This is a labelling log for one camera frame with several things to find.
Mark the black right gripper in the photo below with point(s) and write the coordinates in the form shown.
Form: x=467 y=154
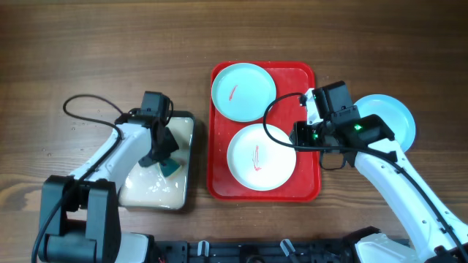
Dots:
x=300 y=132

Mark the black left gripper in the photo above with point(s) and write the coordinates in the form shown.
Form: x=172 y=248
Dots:
x=171 y=147

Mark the green yellow sponge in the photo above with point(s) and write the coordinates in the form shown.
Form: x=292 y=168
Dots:
x=169 y=167

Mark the white plate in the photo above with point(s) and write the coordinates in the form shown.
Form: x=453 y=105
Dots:
x=257 y=158

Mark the light blue plate front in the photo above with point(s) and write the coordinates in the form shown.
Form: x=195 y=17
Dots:
x=394 y=113

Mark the light blue plate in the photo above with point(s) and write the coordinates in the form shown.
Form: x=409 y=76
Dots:
x=394 y=113
x=241 y=92

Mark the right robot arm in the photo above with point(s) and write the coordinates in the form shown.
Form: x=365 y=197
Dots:
x=370 y=146

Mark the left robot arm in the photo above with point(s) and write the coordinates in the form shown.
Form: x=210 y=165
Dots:
x=79 y=219

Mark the black tray with soapy water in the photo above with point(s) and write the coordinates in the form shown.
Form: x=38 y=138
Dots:
x=147 y=187

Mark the red plastic tray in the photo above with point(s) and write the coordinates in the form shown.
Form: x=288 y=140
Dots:
x=304 y=184

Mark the light blue plate rear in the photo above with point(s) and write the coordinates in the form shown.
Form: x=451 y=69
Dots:
x=241 y=92

